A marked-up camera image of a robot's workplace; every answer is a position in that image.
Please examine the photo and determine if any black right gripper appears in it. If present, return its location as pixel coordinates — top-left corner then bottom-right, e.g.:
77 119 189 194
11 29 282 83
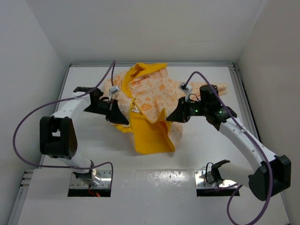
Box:
167 96 208 123

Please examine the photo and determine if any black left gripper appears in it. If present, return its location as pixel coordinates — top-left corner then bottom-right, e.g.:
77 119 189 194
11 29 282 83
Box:
83 98 128 124

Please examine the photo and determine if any orange patterned yellow-lined jacket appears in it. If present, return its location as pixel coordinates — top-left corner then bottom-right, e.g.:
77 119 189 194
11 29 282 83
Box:
103 62 229 156

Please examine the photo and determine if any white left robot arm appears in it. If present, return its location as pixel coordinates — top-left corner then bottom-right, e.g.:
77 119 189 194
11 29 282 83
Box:
40 86 129 188

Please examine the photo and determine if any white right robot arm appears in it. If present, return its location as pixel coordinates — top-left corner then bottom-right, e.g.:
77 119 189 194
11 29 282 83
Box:
166 83 291 201

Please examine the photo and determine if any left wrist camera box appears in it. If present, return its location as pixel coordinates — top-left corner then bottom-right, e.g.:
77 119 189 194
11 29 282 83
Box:
108 86 120 95

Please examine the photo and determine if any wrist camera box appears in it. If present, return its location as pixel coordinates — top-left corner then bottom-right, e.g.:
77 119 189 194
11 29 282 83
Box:
179 82 193 93
108 86 120 95

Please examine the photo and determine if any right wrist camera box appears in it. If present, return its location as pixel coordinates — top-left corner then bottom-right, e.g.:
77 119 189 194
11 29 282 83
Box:
179 82 193 93

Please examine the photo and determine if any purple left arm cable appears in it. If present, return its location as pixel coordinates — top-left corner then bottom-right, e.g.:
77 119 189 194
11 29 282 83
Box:
12 60 117 186

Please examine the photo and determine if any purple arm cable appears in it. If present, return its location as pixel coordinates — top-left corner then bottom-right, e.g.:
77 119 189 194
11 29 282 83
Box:
12 60 117 186
182 71 274 225

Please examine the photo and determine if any aluminium frame rail right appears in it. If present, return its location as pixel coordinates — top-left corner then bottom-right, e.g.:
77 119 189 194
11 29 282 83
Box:
229 63 280 225

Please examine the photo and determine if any aluminium frame rail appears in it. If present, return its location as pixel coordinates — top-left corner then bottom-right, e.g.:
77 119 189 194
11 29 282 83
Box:
229 63 280 225
69 61 235 68

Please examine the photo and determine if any aluminium frame rail back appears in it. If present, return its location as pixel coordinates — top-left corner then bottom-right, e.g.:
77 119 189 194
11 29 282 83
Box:
69 61 235 68

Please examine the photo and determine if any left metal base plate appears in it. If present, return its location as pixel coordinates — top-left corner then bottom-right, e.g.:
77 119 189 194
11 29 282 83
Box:
69 169 113 190

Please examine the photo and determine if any metal base plate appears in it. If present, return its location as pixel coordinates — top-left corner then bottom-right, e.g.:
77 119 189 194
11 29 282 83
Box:
69 169 113 190
194 170 238 190

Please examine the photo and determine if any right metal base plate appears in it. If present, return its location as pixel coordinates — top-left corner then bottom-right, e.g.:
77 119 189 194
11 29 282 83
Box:
194 170 238 190

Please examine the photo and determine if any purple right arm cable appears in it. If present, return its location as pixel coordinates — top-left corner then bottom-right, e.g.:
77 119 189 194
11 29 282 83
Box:
182 71 274 225

